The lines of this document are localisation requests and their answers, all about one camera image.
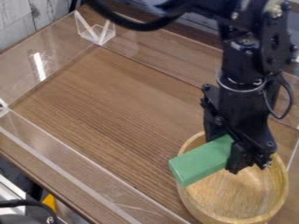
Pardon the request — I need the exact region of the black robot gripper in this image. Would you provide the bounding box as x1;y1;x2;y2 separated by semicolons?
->
200;80;279;174

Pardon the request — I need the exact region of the green rectangular block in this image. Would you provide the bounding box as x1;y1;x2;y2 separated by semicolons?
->
168;132;233;187

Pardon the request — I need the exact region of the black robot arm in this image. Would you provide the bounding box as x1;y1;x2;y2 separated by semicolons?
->
155;0;297;174

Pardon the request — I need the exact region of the brown wooden bowl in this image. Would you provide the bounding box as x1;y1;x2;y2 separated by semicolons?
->
176;130;289;224

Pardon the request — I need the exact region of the yellow object under table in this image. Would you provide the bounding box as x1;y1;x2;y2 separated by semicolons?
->
41;194;57;212

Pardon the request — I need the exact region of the clear acrylic corner bracket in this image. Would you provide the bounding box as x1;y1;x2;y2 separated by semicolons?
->
73;10;116;46

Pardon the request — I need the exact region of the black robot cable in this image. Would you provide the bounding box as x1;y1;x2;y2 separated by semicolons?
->
90;0;188;32

